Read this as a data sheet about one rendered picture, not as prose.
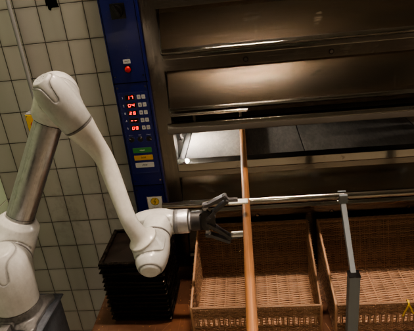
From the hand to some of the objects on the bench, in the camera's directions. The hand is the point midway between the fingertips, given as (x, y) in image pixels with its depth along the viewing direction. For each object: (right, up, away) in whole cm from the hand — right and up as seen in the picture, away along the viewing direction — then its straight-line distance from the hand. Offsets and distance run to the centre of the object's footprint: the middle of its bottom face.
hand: (246, 217), depth 162 cm
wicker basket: (+68, -40, +44) cm, 90 cm away
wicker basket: (+9, -44, +50) cm, 67 cm away
